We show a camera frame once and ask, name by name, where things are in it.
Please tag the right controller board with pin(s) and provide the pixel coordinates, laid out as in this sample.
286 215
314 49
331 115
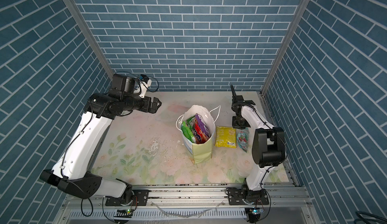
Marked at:
253 215

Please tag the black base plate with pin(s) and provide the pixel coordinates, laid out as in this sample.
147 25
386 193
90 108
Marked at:
138 198
235 196

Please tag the floral paper gift bag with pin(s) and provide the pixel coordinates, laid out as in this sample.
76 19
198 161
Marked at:
199 153

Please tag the left controller board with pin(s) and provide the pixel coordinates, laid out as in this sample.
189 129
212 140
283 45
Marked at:
122 216

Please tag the red snack packet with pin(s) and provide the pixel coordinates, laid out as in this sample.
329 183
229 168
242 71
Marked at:
199 136

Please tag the yellow snack packet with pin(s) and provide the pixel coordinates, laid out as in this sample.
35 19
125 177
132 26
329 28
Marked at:
225 137

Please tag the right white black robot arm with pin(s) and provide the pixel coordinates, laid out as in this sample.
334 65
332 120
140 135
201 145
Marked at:
268 148

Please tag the controller board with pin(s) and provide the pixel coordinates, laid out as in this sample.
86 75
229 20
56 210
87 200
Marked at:
122 216
253 215

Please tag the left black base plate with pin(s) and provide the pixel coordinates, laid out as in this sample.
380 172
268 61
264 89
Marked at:
138 198

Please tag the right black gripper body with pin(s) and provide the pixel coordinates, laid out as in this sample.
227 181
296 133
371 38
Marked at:
237 123

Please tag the aluminium mounting rail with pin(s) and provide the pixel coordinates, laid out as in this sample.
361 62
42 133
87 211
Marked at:
195 204

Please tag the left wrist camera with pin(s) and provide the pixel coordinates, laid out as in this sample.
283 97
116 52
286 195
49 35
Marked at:
123 87

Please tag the bright green snack packet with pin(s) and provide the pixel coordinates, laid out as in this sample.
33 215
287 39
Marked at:
187 132

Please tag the teal Fox's candy packet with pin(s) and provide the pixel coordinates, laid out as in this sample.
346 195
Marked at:
242 139

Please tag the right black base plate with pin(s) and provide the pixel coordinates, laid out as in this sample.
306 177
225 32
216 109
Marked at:
235 196

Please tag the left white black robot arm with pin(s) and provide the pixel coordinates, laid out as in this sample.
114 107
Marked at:
71 174

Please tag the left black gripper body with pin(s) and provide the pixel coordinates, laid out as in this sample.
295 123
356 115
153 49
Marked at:
145 106

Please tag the purple Fox's candy packet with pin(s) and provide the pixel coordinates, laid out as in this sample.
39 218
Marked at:
202 126

